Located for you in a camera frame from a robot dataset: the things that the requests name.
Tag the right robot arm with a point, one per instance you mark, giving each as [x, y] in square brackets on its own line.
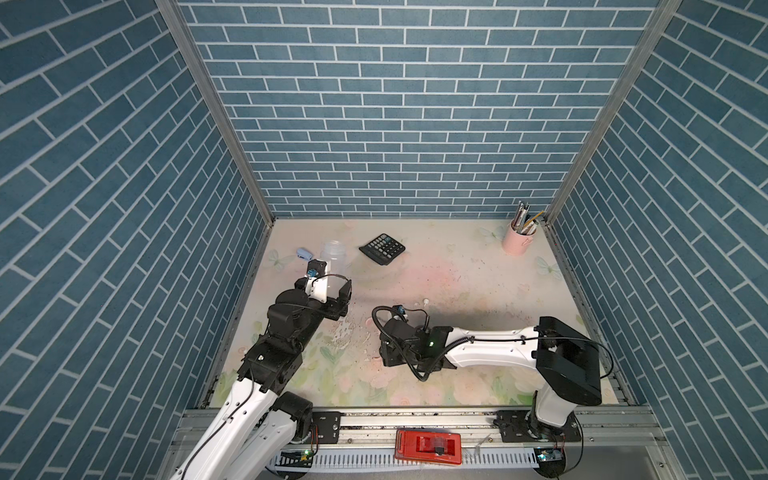
[566, 360]

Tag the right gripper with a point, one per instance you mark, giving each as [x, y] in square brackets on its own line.
[387, 354]

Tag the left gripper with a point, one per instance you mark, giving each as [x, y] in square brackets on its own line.
[337, 306]

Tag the small blue eraser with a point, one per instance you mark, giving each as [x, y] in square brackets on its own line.
[304, 254]

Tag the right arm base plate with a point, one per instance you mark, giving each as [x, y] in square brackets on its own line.
[519, 426]

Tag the black calculator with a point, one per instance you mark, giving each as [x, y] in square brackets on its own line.
[382, 250]

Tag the clear baby bottle body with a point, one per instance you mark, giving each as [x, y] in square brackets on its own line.
[334, 255]

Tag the pink pen cup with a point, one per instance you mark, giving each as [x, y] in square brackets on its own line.
[515, 243]

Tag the aluminium front rail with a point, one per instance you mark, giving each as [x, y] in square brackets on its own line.
[607, 425]

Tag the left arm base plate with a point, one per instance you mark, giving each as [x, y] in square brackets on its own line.
[318, 427]

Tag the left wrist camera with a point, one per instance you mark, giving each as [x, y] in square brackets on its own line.
[317, 280]

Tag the red box on rail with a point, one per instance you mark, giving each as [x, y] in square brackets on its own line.
[428, 447]

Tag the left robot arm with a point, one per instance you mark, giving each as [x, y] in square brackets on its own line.
[259, 418]

